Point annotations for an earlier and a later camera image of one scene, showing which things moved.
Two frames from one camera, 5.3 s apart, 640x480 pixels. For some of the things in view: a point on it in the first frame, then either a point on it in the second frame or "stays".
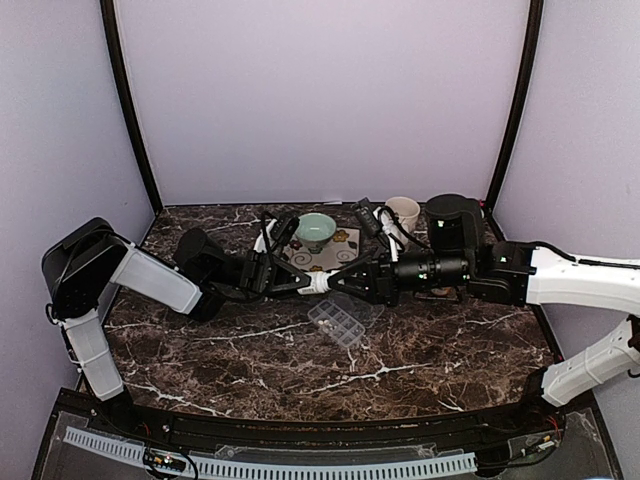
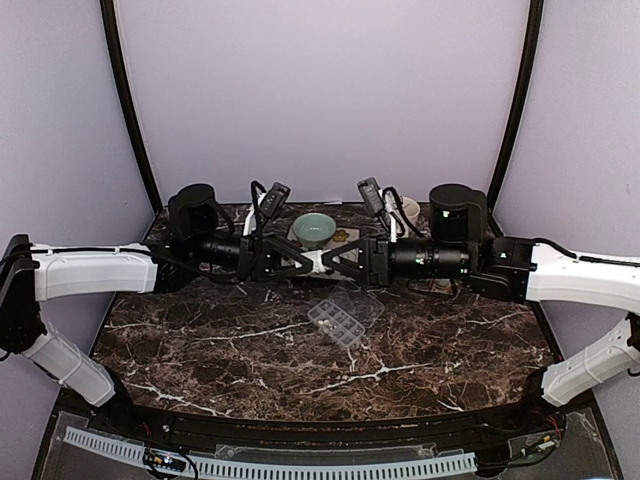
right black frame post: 532,51 stays
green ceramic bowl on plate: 314,230 stays
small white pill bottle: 319,282 to 316,256
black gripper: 283,229 to 274,199
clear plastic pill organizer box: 346,316 stays
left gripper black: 258,275 to 263,259
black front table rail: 461,430 stays
